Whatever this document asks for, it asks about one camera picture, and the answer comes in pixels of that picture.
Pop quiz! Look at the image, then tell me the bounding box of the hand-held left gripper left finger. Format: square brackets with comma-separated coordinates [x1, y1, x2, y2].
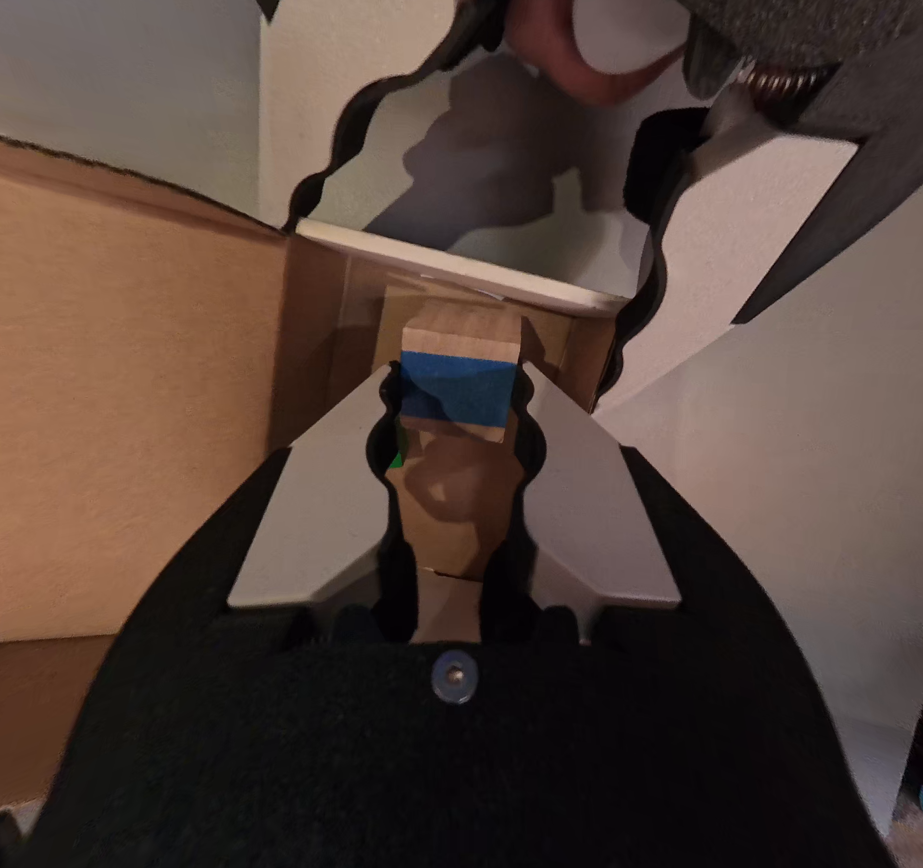
[227, 362, 421, 643]

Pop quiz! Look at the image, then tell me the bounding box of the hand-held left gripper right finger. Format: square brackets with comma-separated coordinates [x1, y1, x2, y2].
[480, 359, 683, 643]

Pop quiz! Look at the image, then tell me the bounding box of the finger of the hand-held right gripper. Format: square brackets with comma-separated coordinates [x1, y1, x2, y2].
[256, 0, 507, 236]
[590, 108, 861, 416]

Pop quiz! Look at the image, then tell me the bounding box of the wooden block with blue tape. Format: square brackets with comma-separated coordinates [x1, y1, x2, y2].
[400, 309, 524, 445]

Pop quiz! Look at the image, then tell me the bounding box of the white cardboard mailer box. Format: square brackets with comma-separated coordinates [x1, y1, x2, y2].
[0, 134, 636, 811]

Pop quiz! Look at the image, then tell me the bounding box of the grey desk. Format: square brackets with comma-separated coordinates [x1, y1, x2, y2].
[0, 0, 923, 862]

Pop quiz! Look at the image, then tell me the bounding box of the person's right hand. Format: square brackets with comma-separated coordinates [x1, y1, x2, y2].
[508, 0, 686, 106]

